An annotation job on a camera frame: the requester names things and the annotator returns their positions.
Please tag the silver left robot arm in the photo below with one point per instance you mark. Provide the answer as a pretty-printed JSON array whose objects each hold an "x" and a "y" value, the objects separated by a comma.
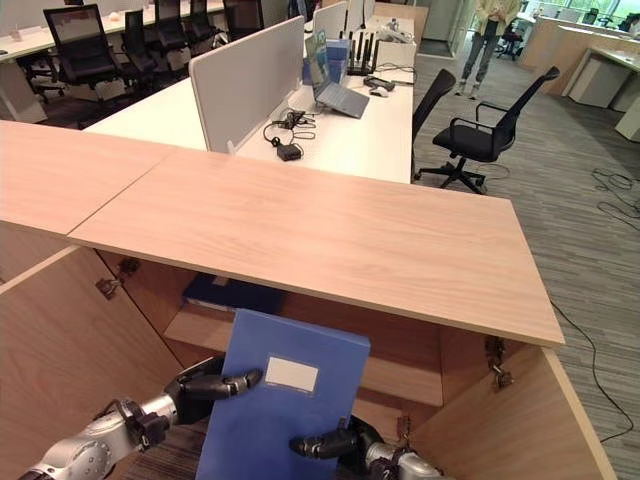
[{"x": 95, "y": 447}]

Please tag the small grey desk divider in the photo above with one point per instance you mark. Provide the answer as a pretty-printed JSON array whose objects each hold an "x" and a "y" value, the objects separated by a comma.
[{"x": 330, "y": 20}]

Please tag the long white office desk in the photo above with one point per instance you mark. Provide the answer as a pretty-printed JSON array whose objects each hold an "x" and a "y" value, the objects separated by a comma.
[{"x": 350, "y": 135}]

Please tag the white drawer pedestal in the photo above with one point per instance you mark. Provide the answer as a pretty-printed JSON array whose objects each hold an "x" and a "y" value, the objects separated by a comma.
[{"x": 592, "y": 77}]

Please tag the white meeting table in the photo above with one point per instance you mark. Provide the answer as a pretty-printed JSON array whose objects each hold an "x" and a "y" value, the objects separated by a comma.
[{"x": 100, "y": 27}]

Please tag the white open box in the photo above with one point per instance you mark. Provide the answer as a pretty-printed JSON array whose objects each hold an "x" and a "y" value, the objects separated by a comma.
[{"x": 397, "y": 52}]

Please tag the person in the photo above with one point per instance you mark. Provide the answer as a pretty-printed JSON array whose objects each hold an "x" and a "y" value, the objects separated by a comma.
[{"x": 487, "y": 40}]

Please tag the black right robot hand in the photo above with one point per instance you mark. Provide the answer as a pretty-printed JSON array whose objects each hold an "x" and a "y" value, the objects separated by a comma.
[{"x": 325, "y": 444}]

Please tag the open grey laptop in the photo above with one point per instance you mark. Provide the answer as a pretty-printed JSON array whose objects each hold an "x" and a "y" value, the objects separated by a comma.
[{"x": 335, "y": 90}]

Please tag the black mesh office chair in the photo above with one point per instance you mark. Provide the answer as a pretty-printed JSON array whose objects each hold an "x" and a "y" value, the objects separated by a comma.
[
  {"x": 242, "y": 12},
  {"x": 480, "y": 137},
  {"x": 202, "y": 17},
  {"x": 82, "y": 50},
  {"x": 170, "y": 22},
  {"x": 142, "y": 47}
]

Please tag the wooden cabinet left door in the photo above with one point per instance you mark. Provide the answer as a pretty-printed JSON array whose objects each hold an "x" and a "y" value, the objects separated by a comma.
[{"x": 75, "y": 360}]

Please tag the wooden cabinet right door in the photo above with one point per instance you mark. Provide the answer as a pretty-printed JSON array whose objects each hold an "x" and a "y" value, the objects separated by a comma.
[{"x": 510, "y": 430}]

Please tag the dark blue flat folder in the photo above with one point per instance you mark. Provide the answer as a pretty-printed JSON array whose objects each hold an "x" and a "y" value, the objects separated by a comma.
[{"x": 225, "y": 295}]

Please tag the adjoining wooden cabinet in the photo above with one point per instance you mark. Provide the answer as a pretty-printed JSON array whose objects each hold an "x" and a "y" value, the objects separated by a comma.
[{"x": 65, "y": 172}]

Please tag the black router with antennas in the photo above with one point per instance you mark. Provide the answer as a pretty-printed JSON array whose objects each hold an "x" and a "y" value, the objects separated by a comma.
[{"x": 361, "y": 57}]

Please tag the wooden counter unit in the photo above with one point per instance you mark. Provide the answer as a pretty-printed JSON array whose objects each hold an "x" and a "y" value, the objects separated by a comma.
[{"x": 555, "y": 45}]

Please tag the metal cabinet door hinge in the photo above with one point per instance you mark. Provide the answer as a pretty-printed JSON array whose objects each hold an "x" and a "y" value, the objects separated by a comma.
[
  {"x": 107, "y": 288},
  {"x": 498, "y": 365}
]

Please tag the black handheld controller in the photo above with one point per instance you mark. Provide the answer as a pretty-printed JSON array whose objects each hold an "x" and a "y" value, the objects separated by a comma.
[{"x": 378, "y": 85}]

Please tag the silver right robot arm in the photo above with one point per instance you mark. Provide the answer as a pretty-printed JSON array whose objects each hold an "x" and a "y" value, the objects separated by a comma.
[{"x": 405, "y": 462}]

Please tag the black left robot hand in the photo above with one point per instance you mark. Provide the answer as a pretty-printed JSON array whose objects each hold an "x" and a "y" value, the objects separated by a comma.
[{"x": 197, "y": 387}]

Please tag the wooden cabinet door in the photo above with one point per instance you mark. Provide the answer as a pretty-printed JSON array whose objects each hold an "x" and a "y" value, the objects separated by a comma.
[
  {"x": 510, "y": 430},
  {"x": 75, "y": 360}
]

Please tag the black power adapter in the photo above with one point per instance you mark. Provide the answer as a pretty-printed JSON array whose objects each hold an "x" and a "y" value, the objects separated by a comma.
[{"x": 289, "y": 152}]

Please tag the blue file folder white label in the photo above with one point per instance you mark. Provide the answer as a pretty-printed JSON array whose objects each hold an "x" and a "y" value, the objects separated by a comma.
[{"x": 280, "y": 420}]

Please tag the wooden office cabinet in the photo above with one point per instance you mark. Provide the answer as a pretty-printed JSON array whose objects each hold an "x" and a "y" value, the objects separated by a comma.
[{"x": 320, "y": 235}]

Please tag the large grey desk divider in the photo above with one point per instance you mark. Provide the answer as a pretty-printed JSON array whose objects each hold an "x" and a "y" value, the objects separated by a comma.
[{"x": 245, "y": 85}]

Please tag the black office chair at desk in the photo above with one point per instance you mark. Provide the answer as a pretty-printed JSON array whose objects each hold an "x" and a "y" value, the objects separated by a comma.
[{"x": 430, "y": 100}]

